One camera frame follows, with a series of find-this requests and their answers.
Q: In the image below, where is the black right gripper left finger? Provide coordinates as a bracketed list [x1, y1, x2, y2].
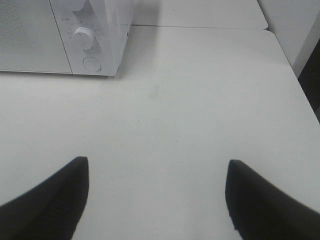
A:
[0, 156, 89, 240]

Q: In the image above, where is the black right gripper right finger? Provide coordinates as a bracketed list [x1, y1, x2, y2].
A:
[225, 159, 320, 240]

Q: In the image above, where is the white microwave oven body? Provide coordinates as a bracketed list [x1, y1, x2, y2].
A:
[50, 0, 134, 76]

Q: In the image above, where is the round white door button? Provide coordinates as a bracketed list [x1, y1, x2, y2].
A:
[82, 57, 101, 72]

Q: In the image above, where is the white microwave door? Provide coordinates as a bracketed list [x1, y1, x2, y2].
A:
[0, 0, 72, 74]

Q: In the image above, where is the white microwave knob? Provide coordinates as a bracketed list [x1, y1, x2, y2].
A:
[71, 0, 88, 12]
[72, 26, 97, 51]

